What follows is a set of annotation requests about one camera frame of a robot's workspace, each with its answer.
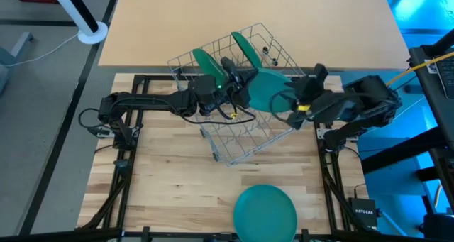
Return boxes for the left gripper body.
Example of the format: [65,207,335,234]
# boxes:
[214,70,251,110]

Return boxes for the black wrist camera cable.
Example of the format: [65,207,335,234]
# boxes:
[178,92,258,126]
[268,88,299,125]

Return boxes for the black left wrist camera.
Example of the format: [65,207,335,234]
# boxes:
[219,56,239,75]

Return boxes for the white fan power cable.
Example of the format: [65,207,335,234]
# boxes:
[6,33,81,67]

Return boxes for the black left wrist camera cable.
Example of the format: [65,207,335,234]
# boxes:
[178,92,258,126]

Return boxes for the tan wooden desk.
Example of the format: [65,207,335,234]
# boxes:
[98,0,411,72]

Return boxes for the yellow cable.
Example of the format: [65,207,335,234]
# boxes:
[384,51,454,87]

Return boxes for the white sticker with print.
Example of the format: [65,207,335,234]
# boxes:
[423,59,440,75]

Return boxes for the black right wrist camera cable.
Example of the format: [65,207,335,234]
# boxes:
[268,88,299,125]

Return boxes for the black bulky object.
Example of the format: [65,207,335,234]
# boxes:
[421,213,454,242]

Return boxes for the black left arm base cable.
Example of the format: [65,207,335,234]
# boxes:
[77,107,108,139]

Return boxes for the green round plate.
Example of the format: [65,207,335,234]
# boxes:
[192,48,228,89]
[231,31,264,70]
[247,67,303,114]
[233,184,299,242]

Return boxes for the black keyboard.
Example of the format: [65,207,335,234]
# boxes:
[434,55,454,101]

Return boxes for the grey wire dish rack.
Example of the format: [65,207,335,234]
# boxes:
[166,22,320,167]

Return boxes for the black aluminium table frame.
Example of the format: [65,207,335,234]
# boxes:
[0,74,454,242]

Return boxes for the black Netgear network switch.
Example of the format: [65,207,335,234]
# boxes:
[348,197,379,231]

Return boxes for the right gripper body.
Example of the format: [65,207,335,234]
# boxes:
[296,77,343,124]

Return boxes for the white tower fan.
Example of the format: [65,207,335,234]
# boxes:
[48,0,109,45]

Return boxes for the grey metal furniture leg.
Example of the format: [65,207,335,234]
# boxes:
[0,31,35,94]

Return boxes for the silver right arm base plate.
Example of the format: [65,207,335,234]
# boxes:
[316,128,359,143]

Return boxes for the black side cart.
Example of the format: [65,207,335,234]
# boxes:
[360,28,454,214]

